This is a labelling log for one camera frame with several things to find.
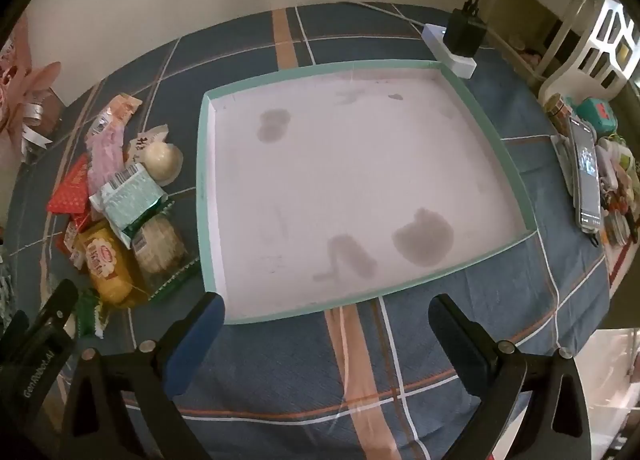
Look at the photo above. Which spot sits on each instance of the round white cake packet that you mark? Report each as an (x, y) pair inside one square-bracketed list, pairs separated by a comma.
[(162, 163)]

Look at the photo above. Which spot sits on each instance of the small teal case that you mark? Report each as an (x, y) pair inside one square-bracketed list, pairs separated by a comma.
[(597, 115)]

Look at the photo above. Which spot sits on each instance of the pink flower bouquet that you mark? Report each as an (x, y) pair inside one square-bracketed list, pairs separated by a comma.
[(25, 90)]

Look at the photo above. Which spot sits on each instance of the clear noodle snack packet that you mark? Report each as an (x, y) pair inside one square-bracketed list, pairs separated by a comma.
[(160, 250)]

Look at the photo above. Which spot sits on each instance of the white printed snack packet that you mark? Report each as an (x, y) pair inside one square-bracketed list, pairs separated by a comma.
[(145, 138)]

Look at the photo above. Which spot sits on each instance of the white power strip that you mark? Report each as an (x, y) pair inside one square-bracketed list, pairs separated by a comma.
[(462, 65)]

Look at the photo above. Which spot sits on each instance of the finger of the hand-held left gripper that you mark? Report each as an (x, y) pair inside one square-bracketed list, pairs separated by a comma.
[(60, 307)]

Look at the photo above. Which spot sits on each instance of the white lattice chair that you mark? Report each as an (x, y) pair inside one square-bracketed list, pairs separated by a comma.
[(605, 40)]

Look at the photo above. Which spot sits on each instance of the black charger adapter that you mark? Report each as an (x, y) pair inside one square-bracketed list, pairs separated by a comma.
[(465, 33)]

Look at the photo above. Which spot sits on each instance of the teal shallow cardboard box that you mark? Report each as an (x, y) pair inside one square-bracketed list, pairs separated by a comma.
[(350, 180)]

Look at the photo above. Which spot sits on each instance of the black smartphone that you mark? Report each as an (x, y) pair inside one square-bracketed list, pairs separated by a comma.
[(586, 175)]

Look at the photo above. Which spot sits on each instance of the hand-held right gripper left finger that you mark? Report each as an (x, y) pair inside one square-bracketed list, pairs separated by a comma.
[(192, 340)]

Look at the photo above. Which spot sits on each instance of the red patterned snack packet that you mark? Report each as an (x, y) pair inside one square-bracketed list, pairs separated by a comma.
[(70, 187)]

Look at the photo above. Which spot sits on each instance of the blue plaid tablecloth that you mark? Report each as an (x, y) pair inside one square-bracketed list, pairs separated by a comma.
[(310, 375)]

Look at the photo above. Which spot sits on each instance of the pile of small packets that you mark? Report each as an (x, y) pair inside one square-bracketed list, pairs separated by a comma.
[(620, 190)]

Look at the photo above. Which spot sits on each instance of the green white snack packet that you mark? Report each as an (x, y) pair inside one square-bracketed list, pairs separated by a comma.
[(130, 200)]

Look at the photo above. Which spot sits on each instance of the pink snack packet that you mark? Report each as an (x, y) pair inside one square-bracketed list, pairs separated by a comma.
[(107, 160)]

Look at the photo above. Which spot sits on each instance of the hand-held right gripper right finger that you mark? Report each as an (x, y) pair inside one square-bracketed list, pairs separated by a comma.
[(462, 347)]

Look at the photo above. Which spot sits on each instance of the yellow snack packet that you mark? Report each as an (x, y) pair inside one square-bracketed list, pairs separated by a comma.
[(110, 265)]

